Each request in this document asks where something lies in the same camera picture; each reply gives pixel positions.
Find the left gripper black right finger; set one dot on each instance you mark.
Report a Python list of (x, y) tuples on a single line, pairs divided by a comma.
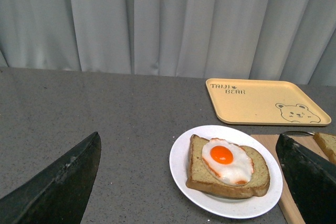
[(310, 178)]

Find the yellow bear tray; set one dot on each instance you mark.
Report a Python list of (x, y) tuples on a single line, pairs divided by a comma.
[(263, 102)]

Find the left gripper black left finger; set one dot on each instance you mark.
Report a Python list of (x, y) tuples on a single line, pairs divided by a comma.
[(60, 192)]

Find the fried egg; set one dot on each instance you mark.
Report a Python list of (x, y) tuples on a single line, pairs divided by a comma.
[(227, 162)]

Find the white round plate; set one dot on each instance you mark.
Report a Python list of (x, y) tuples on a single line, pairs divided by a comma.
[(231, 208)]

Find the bread slice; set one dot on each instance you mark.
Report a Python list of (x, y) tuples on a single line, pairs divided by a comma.
[(199, 178), (327, 144)]

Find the grey curtain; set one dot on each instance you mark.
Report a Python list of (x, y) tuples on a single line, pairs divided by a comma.
[(290, 40)]

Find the wooden cutting board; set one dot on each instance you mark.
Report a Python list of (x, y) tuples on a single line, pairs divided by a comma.
[(286, 202)]

